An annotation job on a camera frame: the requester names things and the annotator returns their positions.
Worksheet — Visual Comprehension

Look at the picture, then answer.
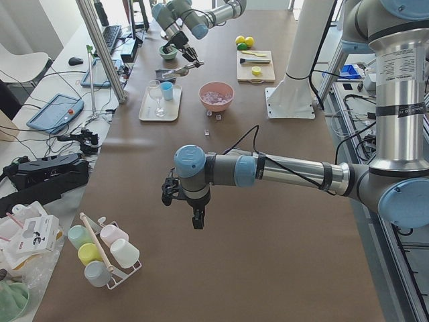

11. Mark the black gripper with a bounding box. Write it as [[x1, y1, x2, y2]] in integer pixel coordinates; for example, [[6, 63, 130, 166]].
[[172, 32, 204, 68], [187, 196, 210, 229]]

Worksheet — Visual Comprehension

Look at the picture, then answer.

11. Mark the metal ice scoop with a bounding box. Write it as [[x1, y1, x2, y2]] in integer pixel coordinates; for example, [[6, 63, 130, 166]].
[[172, 63, 195, 78]]

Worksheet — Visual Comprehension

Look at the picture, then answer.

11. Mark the blue plastic cup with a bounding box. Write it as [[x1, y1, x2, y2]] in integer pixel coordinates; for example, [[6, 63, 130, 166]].
[[160, 81, 174, 101]]

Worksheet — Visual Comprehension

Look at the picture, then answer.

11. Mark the pink bowl with ice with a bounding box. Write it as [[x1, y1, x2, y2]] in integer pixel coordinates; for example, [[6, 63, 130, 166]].
[[198, 82, 235, 112]]

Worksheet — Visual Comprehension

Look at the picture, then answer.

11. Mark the white cup on rack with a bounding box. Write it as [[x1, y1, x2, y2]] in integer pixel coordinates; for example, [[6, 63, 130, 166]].
[[110, 238, 140, 268]]

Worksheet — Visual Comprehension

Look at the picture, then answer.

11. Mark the pink cup on rack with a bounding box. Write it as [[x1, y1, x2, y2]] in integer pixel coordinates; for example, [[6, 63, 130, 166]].
[[100, 224, 129, 248]]

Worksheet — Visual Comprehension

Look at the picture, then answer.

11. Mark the white cup rack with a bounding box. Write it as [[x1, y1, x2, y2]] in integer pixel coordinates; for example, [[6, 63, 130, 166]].
[[79, 213, 142, 290]]

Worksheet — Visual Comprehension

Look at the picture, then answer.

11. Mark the grey cup on rack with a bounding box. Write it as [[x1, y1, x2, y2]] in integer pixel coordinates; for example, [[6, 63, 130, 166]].
[[84, 261, 112, 287]]

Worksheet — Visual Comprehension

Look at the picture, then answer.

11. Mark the yellow cup on rack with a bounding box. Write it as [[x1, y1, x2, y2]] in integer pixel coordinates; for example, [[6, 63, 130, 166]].
[[78, 243, 102, 266]]

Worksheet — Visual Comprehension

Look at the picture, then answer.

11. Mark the green cup on rack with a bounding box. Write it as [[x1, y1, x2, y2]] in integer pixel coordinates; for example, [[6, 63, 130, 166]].
[[67, 225, 93, 250]]

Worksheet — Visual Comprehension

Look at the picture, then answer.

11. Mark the green ceramic bowl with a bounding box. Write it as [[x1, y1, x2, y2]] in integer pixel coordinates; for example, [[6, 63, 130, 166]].
[[158, 45, 178, 60]]

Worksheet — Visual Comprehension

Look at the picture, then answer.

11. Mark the grey folded cloth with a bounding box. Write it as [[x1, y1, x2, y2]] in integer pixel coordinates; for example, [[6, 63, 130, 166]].
[[155, 68, 177, 83]]

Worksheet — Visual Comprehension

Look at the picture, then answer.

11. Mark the yellow plastic knife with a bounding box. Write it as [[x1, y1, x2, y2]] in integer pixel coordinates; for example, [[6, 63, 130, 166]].
[[241, 50, 267, 57]]

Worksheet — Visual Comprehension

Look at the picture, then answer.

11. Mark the green lime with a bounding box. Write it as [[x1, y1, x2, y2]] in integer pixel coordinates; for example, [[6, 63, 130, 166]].
[[237, 43, 248, 51]]

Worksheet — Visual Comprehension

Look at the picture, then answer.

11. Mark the left yellow lemon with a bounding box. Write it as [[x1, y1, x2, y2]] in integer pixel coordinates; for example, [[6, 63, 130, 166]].
[[235, 35, 245, 45]]

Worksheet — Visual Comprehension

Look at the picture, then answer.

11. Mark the yellow lemon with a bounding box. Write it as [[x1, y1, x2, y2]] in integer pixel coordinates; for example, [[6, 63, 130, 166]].
[[235, 35, 245, 45], [245, 36, 255, 48]]

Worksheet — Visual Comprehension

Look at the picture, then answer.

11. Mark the clear wine glass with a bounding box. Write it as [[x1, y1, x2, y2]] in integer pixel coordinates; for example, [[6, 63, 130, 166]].
[[148, 80, 166, 117]]

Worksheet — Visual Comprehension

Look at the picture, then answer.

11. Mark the cream serving tray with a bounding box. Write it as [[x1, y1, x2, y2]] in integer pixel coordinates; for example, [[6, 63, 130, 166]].
[[138, 84, 183, 122]]

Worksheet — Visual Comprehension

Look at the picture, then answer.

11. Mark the right yellow lemon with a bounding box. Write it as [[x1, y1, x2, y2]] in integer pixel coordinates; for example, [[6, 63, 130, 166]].
[[245, 36, 255, 48]]

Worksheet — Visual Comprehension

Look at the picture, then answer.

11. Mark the wooden cutting board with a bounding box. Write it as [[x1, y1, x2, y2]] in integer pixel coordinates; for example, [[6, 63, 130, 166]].
[[237, 50, 275, 83]]

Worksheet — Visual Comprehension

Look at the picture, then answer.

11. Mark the half lemon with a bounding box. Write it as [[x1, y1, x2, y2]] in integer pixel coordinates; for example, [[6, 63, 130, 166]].
[[251, 66, 261, 75]]

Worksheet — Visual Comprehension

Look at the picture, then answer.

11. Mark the black keyboard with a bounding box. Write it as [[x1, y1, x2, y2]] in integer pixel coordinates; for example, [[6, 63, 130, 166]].
[[103, 25, 122, 54]]

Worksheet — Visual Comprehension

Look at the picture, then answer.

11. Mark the black computer mouse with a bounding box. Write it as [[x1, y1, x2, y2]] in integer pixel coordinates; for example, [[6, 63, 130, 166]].
[[68, 56, 84, 66]]

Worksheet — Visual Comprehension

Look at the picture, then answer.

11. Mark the upper blue teach pendant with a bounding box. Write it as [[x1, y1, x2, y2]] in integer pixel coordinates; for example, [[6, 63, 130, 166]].
[[26, 94, 84, 134]]

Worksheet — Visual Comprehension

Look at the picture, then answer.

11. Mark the black bag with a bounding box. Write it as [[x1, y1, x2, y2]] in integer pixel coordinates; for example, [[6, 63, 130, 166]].
[[1, 153, 89, 218]]

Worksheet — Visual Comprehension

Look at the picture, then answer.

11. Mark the white chair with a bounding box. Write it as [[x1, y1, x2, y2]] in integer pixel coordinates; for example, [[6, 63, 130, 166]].
[[1, 44, 54, 87]]

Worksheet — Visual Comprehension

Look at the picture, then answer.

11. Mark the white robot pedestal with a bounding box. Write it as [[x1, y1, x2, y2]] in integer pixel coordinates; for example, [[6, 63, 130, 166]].
[[265, 0, 336, 119]]

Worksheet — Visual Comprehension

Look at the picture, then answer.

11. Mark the aluminium frame post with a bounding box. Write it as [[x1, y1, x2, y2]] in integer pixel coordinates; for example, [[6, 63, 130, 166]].
[[76, 0, 127, 103]]

